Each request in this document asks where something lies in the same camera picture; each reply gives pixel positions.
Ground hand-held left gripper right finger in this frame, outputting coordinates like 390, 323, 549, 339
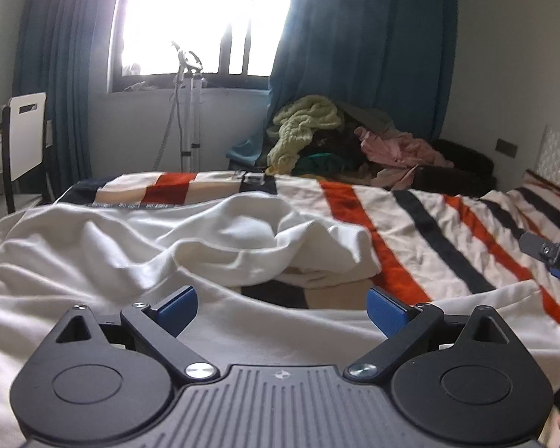
348, 286, 511, 381

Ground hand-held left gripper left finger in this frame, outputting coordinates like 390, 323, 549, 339
55, 286, 218, 381

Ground white zip jacket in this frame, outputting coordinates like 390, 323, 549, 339
0, 193, 560, 448

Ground dark clothes pile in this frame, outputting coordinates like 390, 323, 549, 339
299, 128, 379, 173

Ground striped blanket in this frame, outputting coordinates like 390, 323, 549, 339
60, 170, 560, 448

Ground black sofa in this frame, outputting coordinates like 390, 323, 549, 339
413, 137, 495, 192

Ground beige garment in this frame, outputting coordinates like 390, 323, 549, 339
371, 167, 418, 190

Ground green garment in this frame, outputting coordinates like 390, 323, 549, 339
296, 154, 358, 175

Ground pink garment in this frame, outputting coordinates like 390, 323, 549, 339
358, 126, 454, 171

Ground teal cloth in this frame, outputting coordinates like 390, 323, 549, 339
226, 135, 269, 166

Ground grey-green garment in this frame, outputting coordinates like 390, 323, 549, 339
338, 103, 397, 134

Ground white garment steamer stand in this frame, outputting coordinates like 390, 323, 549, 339
152, 40, 208, 173

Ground white chair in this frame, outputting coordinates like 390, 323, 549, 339
0, 92, 50, 215

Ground teal curtain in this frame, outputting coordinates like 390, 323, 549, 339
12, 0, 131, 197
264, 0, 458, 150

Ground window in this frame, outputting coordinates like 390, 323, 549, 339
107, 0, 295, 93

